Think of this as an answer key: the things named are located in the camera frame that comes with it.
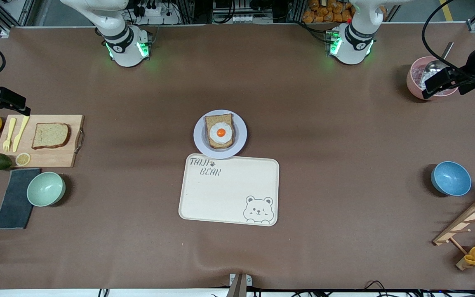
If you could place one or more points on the brown bread slice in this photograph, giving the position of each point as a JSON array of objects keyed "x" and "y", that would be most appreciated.
[
  {"x": 212, "y": 119},
  {"x": 50, "y": 135}
]

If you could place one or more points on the metal scoop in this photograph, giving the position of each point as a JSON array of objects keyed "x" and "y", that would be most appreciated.
[{"x": 432, "y": 67}]

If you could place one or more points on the wooden cutting board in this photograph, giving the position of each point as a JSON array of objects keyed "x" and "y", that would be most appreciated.
[{"x": 56, "y": 157}]

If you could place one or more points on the clear ice pieces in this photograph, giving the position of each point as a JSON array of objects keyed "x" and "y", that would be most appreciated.
[{"x": 417, "y": 73}]

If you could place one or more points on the fried egg toy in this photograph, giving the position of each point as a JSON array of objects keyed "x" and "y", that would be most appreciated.
[{"x": 215, "y": 135}]

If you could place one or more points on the blue bowl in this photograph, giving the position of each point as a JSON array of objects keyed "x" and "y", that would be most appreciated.
[{"x": 451, "y": 178}]

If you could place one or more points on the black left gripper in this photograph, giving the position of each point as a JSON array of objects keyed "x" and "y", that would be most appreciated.
[{"x": 473, "y": 64}]

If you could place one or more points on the wooden cup rack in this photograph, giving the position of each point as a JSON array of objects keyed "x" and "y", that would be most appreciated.
[{"x": 468, "y": 218}]

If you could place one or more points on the cream bear print tray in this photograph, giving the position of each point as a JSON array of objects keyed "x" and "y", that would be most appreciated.
[{"x": 229, "y": 194}]

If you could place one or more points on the yellow plastic fork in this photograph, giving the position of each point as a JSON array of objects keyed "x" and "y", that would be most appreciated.
[{"x": 7, "y": 145}]

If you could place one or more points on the pale lavender round plate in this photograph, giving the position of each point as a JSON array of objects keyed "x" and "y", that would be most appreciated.
[{"x": 240, "y": 136}]

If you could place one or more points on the orange bread rolls pile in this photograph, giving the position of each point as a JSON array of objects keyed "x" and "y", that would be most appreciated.
[{"x": 324, "y": 14}]

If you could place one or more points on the dark grey cloth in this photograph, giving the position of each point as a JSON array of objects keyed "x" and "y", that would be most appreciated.
[{"x": 12, "y": 206}]

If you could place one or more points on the mint green bowl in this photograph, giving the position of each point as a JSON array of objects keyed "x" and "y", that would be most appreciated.
[{"x": 45, "y": 189}]

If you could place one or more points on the lemon slice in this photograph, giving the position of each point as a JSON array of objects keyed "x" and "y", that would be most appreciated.
[{"x": 23, "y": 159}]

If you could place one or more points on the pink bowl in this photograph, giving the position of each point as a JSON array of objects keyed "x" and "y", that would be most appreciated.
[{"x": 412, "y": 84}]

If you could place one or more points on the yellow plastic knife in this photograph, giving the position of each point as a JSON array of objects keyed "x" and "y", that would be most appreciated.
[{"x": 20, "y": 134}]

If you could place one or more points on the white power strip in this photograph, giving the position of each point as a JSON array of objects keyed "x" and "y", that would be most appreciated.
[
  {"x": 241, "y": 18},
  {"x": 167, "y": 18}
]

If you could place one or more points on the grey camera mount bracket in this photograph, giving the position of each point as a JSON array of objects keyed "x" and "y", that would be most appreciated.
[{"x": 237, "y": 286}]

